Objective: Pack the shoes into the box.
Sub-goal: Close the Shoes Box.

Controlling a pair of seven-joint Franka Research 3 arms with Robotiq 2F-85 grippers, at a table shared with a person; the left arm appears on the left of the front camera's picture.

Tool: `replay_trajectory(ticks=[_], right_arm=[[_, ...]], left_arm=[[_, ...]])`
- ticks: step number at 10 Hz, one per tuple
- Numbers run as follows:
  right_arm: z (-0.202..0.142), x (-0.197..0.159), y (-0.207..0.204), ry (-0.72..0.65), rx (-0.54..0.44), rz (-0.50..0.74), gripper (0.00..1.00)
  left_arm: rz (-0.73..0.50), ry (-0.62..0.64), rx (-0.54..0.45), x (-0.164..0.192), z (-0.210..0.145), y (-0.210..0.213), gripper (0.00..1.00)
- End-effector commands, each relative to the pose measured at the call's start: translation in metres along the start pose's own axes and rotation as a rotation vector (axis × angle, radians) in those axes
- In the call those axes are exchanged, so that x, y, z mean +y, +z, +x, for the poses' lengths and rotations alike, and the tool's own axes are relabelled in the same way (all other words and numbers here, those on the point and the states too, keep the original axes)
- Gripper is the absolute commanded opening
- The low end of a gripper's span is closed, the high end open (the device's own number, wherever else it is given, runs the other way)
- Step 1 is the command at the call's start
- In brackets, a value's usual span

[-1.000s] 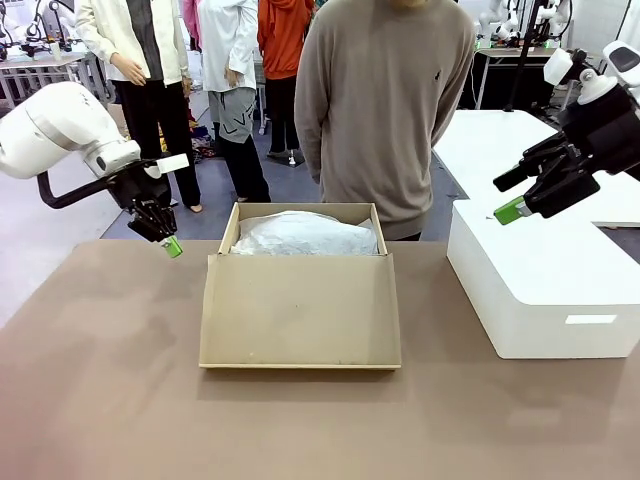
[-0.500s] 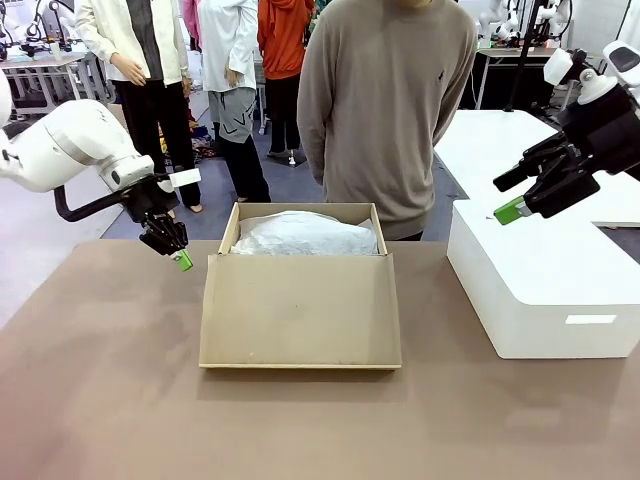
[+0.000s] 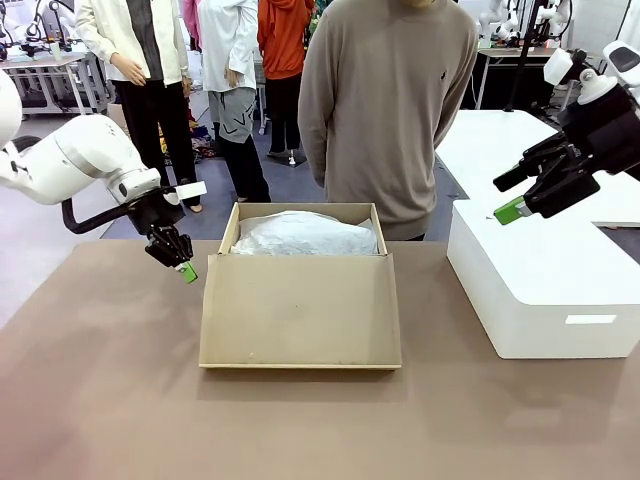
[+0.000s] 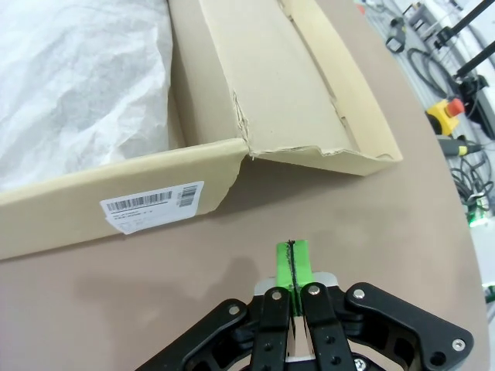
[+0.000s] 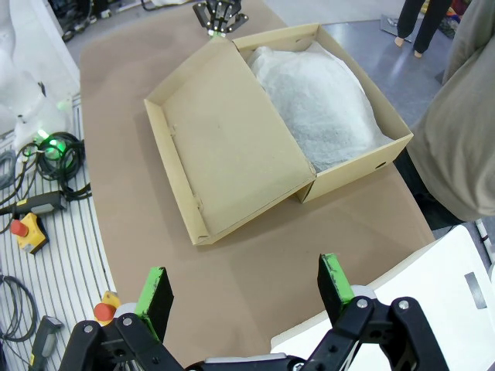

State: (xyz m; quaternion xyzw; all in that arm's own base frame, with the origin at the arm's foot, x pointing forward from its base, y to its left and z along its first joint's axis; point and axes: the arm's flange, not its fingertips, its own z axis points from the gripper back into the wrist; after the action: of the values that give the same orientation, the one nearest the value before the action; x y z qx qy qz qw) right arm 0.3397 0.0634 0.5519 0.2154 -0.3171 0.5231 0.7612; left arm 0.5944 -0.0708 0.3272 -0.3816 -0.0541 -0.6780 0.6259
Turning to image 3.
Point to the black tripod pole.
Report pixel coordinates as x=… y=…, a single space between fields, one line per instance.
x=522 y=60

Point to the mannequin orange hoodie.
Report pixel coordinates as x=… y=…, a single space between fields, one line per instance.
x=280 y=40

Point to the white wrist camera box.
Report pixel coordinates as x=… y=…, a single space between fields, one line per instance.
x=187 y=192
x=557 y=66

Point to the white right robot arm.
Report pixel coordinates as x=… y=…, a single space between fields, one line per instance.
x=625 y=57

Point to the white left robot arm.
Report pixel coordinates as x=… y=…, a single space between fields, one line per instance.
x=75 y=155

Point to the white rounded platform block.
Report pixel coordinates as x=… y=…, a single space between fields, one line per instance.
x=540 y=280

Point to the mannequin white shirt grey shorts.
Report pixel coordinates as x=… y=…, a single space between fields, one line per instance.
x=232 y=75

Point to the black draped background table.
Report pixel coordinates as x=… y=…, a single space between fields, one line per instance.
x=500 y=80

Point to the person in beige sweater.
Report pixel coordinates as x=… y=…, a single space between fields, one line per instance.
x=385 y=110

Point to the brown cardboard shoe box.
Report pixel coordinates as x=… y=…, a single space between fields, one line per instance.
x=300 y=310

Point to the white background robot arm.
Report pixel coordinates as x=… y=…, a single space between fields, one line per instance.
x=492 y=22
x=560 y=22
x=42 y=27

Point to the grey background work table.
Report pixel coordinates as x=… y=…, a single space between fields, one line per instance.
x=45 y=65

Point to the colourful clothes pile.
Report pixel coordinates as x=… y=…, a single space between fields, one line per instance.
x=202 y=145

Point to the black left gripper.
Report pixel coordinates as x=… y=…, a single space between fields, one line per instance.
x=155 y=212

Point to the dark mannequin stand base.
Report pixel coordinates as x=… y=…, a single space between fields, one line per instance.
x=287 y=159

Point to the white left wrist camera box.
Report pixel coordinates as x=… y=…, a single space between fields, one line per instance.
x=187 y=192

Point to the background cardboard box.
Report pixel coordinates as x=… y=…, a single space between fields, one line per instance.
x=116 y=116

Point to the white table surface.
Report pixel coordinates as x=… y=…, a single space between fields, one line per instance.
x=500 y=145

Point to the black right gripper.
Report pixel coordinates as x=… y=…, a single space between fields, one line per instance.
x=612 y=130

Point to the pink hanging garment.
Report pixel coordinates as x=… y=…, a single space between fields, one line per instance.
x=191 y=22

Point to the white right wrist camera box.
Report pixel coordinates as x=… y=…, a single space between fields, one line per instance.
x=557 y=66

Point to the white tissue wrapping paper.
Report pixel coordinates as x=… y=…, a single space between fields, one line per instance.
x=305 y=235

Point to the white label sticker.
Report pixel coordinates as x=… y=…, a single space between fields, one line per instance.
x=590 y=320

